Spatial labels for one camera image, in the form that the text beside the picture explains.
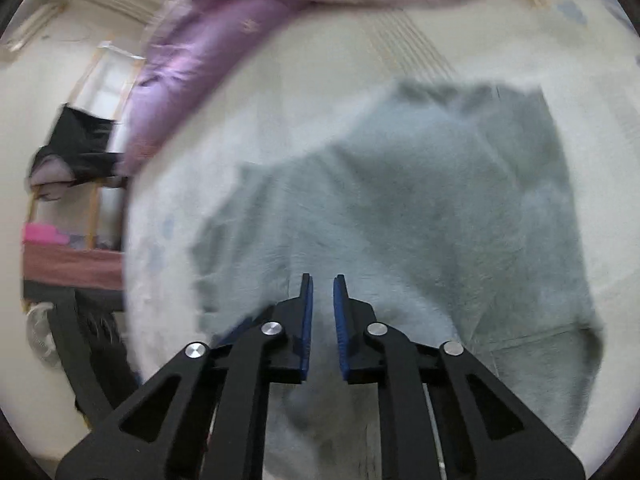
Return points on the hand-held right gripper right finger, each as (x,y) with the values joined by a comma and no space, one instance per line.
(341,335)

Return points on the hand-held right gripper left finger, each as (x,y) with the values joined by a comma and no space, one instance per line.
(307,332)

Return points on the grey fuzzy sweater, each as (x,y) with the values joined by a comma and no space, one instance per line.
(400,220)

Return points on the wooden clothes rack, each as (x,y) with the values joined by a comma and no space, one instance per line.
(100,125)

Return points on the cream patterned bed sheet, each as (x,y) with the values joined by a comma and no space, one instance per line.
(310,125)

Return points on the black chair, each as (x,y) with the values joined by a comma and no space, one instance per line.
(87,360)

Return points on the brown wooden desk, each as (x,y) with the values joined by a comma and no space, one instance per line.
(70,265)

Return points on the white electric fan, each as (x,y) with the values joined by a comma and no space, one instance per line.
(42,335)

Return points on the purple quilt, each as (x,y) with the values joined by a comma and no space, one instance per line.
(185,80)

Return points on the pink cloth on desk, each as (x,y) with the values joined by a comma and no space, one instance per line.
(42,235)

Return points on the black garment on rack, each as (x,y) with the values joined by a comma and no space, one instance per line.
(75,150)

